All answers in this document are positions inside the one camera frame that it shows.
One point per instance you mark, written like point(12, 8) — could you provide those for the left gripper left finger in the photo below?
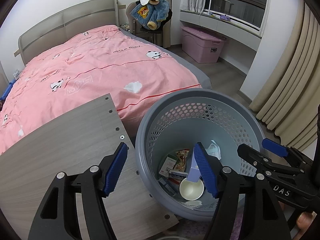
point(57, 216)

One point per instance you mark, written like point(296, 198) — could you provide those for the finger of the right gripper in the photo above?
point(264, 163)
point(275, 147)

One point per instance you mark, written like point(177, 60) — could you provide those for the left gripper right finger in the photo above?
point(262, 218)

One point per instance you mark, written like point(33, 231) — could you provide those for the purple cardboard box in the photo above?
point(194, 174)

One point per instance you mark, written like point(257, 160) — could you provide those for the light blue wet wipes pack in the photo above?
point(214, 150)

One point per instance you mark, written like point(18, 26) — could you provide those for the grey blue plastic trash basket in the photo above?
point(211, 126)

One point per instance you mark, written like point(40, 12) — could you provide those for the person's right hand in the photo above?
point(305, 220)

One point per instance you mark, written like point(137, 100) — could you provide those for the beige curtain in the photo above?
point(288, 101)

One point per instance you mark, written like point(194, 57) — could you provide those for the white paper cup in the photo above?
point(191, 190)

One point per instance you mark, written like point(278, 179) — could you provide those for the snack wrapper in basket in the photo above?
point(181, 160)

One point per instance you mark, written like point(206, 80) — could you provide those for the green white medicine box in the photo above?
point(168, 165)

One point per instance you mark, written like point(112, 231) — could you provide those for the pink plastic storage box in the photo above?
point(201, 46)

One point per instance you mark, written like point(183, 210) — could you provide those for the blue item beside bed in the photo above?
point(7, 90)

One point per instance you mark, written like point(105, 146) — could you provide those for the white desk lamp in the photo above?
point(220, 6)

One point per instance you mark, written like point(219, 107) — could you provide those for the dark chair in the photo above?
point(160, 36)

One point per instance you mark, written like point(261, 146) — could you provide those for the pink panda print duvet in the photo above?
point(91, 64)

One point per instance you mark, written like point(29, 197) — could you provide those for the blue denim kids jacket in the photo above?
point(150, 13)

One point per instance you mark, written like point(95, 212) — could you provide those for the grey upholstered bed headboard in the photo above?
point(65, 24)

